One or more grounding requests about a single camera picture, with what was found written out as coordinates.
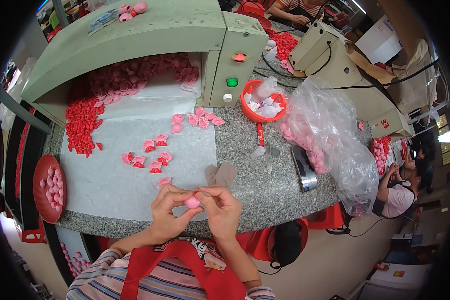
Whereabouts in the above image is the red round tray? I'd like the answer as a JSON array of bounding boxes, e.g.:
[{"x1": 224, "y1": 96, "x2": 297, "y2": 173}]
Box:
[{"x1": 233, "y1": 10, "x2": 273, "y2": 31}]

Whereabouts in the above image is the red handled tool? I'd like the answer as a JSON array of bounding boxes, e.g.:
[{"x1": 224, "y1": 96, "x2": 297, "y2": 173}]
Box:
[{"x1": 250, "y1": 123, "x2": 267, "y2": 160}]

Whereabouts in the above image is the group of pink red assemblies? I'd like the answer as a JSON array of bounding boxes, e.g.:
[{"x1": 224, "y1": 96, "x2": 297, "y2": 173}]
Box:
[{"x1": 121, "y1": 134, "x2": 173, "y2": 175}]

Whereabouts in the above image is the bunch of white glue bottles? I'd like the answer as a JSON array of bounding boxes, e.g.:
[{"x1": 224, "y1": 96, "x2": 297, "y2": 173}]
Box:
[{"x1": 244, "y1": 76, "x2": 286, "y2": 119}]

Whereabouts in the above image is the white table sheet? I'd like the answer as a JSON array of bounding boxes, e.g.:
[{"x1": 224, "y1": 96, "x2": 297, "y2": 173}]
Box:
[{"x1": 59, "y1": 108, "x2": 218, "y2": 223}]

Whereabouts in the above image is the beige cloth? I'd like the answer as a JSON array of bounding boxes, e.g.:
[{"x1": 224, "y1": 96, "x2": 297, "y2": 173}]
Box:
[{"x1": 205, "y1": 161, "x2": 239, "y2": 188}]

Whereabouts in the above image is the green conveyor machine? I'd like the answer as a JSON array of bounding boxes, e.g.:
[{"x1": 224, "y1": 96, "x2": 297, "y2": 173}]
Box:
[{"x1": 20, "y1": 0, "x2": 270, "y2": 129}]

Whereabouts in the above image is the cluster of pink flat parts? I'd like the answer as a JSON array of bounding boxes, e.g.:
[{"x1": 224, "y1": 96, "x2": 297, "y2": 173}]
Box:
[{"x1": 171, "y1": 107, "x2": 226, "y2": 134}]

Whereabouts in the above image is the black cable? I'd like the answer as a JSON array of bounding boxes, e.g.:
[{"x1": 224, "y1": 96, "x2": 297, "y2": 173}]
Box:
[{"x1": 253, "y1": 40, "x2": 440, "y2": 91}]

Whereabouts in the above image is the red parts pile by machine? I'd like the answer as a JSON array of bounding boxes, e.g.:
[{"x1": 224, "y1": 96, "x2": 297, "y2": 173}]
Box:
[{"x1": 265, "y1": 29, "x2": 299, "y2": 63}]

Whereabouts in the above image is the tray of pink parts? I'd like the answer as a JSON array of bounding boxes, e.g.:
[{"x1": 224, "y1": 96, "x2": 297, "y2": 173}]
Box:
[{"x1": 54, "y1": 227, "x2": 94, "y2": 280}]

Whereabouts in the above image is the pile of pink round pieces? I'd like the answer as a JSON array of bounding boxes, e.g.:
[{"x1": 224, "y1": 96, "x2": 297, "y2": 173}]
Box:
[{"x1": 40, "y1": 167, "x2": 64, "y2": 213}]

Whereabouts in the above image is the white appliance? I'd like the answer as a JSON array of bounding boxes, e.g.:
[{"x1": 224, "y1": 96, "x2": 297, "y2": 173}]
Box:
[{"x1": 358, "y1": 262, "x2": 434, "y2": 300}]

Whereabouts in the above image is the person's right hand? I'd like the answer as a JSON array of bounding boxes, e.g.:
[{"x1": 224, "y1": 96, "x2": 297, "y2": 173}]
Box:
[{"x1": 193, "y1": 185, "x2": 243, "y2": 241}]

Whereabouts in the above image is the red plate of pink parts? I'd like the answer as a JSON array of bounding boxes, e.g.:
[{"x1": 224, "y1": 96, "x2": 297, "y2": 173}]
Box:
[{"x1": 370, "y1": 135, "x2": 393, "y2": 177}]

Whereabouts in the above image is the white bottle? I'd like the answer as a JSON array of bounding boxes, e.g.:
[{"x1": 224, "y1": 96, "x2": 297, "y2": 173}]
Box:
[{"x1": 265, "y1": 39, "x2": 278, "y2": 63}]

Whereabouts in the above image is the heap of red toy parts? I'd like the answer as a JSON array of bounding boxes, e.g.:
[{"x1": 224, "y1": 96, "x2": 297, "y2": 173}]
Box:
[{"x1": 64, "y1": 88, "x2": 106, "y2": 158}]

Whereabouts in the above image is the clear bag of pink parts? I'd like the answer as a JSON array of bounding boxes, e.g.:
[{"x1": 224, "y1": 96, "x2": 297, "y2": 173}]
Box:
[{"x1": 277, "y1": 76, "x2": 380, "y2": 218}]

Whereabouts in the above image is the person's left hand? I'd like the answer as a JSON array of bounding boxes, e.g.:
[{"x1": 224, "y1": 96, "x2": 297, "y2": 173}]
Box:
[{"x1": 151, "y1": 183, "x2": 205, "y2": 245}]

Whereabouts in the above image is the beige machine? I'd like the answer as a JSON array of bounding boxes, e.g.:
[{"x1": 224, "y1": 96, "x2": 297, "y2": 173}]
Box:
[{"x1": 287, "y1": 20, "x2": 416, "y2": 140}]

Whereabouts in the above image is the black rack with red parts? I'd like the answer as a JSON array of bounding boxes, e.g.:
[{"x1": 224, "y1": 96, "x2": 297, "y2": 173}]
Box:
[{"x1": 3, "y1": 101, "x2": 53, "y2": 244}]

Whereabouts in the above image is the red plastic bowl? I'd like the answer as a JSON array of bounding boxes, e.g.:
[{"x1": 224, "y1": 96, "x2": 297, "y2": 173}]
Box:
[{"x1": 240, "y1": 79, "x2": 288, "y2": 124}]

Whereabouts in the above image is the red stool with black bag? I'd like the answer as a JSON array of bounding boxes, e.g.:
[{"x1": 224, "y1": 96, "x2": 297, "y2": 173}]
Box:
[{"x1": 235, "y1": 218, "x2": 310, "y2": 270}]

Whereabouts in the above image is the person's body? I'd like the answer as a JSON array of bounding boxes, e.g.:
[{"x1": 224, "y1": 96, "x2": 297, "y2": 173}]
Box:
[{"x1": 66, "y1": 237, "x2": 277, "y2": 300}]

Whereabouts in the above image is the grey blue packet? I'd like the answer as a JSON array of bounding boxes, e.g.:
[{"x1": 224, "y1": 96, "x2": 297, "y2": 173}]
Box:
[{"x1": 88, "y1": 9, "x2": 121, "y2": 37}]

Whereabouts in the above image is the heap of pink toy parts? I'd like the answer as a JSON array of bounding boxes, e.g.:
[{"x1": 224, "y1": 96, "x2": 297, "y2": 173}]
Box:
[{"x1": 88, "y1": 53, "x2": 200, "y2": 109}]

